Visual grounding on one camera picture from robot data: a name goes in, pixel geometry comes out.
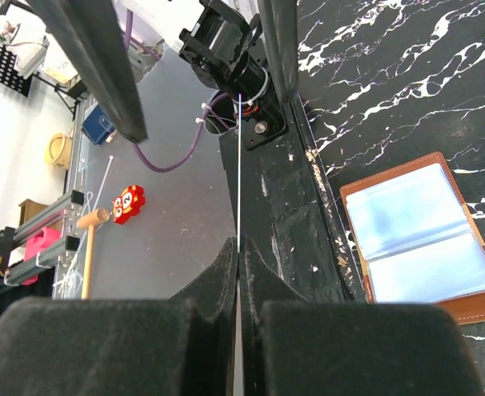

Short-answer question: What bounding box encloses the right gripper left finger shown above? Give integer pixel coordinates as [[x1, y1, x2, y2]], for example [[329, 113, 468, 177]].
[[0, 238, 238, 395]]

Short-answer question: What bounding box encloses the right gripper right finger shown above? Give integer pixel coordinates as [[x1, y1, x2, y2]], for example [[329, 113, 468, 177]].
[[239, 238, 483, 395]]

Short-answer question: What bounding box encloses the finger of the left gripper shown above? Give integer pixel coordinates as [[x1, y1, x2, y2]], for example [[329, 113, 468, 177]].
[[257, 0, 299, 103], [29, 0, 148, 144]]

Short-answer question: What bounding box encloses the black VIP credit card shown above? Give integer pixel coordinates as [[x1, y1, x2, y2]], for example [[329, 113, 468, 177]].
[[235, 93, 244, 395]]

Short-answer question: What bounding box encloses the brown leather card holder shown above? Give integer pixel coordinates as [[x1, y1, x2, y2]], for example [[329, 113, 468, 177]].
[[340, 152, 485, 324]]

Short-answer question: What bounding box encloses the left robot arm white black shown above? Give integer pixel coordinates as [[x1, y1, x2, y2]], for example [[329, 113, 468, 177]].
[[31, 0, 299, 150]]

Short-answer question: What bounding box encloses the blue card holder background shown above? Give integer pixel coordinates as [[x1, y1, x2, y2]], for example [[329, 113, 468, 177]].
[[82, 104, 115, 145]]

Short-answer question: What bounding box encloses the white zip tie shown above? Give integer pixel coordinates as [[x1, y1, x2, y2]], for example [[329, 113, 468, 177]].
[[81, 154, 116, 232]]

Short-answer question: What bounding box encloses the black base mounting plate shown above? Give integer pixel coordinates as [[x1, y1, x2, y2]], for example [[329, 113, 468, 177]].
[[219, 97, 365, 302]]

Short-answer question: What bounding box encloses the red owl toy block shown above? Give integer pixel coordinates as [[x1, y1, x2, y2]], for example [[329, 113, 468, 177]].
[[112, 185, 146, 225]]

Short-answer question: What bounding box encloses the small wooden toy hammer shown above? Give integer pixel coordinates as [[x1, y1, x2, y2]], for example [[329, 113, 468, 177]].
[[77, 208, 110, 299]]

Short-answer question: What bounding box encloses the pink plastic object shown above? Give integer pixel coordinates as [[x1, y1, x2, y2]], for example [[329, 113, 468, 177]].
[[23, 227, 61, 262]]

